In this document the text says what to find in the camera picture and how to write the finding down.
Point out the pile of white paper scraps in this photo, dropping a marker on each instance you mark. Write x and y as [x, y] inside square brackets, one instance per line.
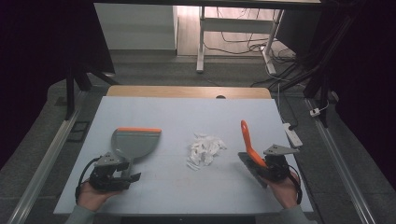
[204, 151]

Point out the person's right hand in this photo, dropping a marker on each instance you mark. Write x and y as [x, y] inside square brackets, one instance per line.
[286, 193]

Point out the white power strip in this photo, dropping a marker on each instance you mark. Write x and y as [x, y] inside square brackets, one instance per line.
[292, 135]

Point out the aluminium rail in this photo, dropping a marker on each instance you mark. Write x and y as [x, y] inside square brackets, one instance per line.
[43, 168]
[339, 161]

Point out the white cabinet panel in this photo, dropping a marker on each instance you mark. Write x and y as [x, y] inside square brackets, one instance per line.
[137, 28]

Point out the black metal stand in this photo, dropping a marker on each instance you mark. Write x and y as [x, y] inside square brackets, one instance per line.
[71, 93]
[323, 62]

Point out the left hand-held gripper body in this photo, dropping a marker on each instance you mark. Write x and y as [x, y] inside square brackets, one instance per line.
[107, 174]

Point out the person's left hand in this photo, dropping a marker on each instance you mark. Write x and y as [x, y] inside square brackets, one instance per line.
[90, 197]

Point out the white desk frame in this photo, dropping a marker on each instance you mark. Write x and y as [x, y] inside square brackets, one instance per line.
[236, 25]

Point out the grey dustpan with orange edge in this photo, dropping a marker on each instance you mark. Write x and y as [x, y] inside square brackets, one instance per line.
[135, 143]

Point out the small white adapter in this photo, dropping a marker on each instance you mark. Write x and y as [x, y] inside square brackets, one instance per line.
[315, 112]

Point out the wooden table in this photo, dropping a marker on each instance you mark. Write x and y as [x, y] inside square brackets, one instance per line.
[186, 92]

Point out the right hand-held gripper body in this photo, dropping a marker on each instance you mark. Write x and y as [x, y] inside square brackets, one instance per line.
[280, 165]

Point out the black rectangular floor frame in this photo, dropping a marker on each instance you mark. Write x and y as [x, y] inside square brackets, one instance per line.
[78, 131]

